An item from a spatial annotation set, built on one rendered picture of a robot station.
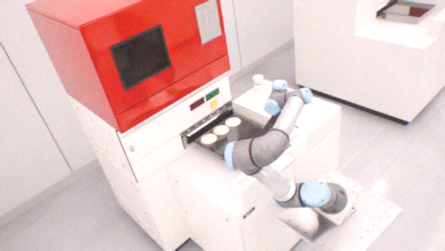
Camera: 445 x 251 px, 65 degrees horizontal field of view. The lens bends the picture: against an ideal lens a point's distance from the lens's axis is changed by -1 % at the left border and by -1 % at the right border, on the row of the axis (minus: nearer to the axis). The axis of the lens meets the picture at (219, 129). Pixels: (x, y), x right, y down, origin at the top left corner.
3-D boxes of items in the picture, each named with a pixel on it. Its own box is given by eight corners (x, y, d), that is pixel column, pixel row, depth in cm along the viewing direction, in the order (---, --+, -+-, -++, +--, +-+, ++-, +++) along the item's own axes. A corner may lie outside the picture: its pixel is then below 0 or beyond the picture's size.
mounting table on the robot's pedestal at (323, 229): (399, 225, 177) (403, 209, 169) (346, 285, 158) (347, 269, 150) (325, 183, 208) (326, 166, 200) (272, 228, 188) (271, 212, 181)
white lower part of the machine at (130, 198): (123, 213, 306) (88, 140, 258) (195, 161, 346) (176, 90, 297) (171, 261, 261) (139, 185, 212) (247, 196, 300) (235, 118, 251)
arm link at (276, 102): (281, 99, 159) (288, 86, 167) (260, 104, 166) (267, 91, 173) (288, 113, 162) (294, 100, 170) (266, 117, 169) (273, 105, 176)
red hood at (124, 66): (66, 93, 233) (24, 4, 198) (164, 45, 272) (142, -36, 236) (122, 135, 185) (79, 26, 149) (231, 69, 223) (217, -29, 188)
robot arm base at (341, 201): (352, 191, 167) (345, 187, 160) (339, 220, 167) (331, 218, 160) (324, 179, 178) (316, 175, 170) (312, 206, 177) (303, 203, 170)
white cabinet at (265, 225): (191, 244, 271) (165, 167, 222) (273, 173, 316) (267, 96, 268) (253, 299, 229) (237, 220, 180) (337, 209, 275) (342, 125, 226)
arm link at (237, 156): (311, 211, 165) (249, 159, 130) (282, 212, 174) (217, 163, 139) (312, 187, 171) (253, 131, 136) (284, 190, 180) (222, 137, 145)
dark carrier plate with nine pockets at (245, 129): (195, 140, 225) (195, 140, 225) (233, 114, 242) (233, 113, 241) (233, 163, 203) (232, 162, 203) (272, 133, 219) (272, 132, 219)
